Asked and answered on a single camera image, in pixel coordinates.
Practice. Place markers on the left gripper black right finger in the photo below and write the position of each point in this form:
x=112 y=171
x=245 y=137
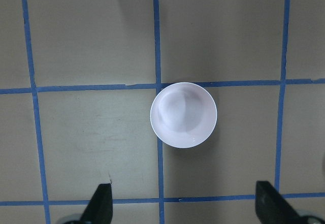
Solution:
x=271 y=207

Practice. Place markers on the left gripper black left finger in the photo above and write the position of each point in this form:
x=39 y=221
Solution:
x=100 y=207

